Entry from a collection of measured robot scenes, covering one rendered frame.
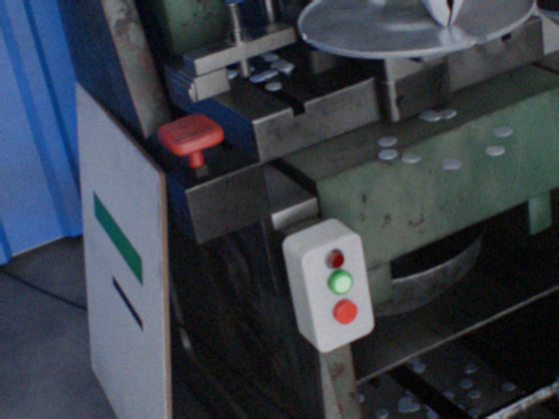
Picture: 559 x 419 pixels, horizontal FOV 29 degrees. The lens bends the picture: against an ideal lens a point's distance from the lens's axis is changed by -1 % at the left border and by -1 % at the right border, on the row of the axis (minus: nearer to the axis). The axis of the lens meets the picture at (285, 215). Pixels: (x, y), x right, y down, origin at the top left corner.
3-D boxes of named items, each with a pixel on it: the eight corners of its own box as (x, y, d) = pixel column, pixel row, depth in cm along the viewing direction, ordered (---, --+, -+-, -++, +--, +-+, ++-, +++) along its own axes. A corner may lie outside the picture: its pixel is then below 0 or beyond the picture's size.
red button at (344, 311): (359, 319, 123) (356, 298, 122) (338, 328, 122) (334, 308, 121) (354, 314, 124) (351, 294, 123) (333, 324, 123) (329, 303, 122)
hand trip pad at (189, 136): (239, 190, 121) (226, 128, 118) (190, 209, 119) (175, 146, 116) (214, 170, 127) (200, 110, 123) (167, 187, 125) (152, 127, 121)
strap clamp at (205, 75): (304, 63, 147) (291, -10, 142) (192, 103, 141) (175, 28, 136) (283, 53, 152) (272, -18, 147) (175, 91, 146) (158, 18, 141)
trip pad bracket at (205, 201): (290, 298, 131) (262, 152, 121) (218, 329, 127) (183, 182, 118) (269, 278, 135) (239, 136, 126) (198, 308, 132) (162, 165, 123)
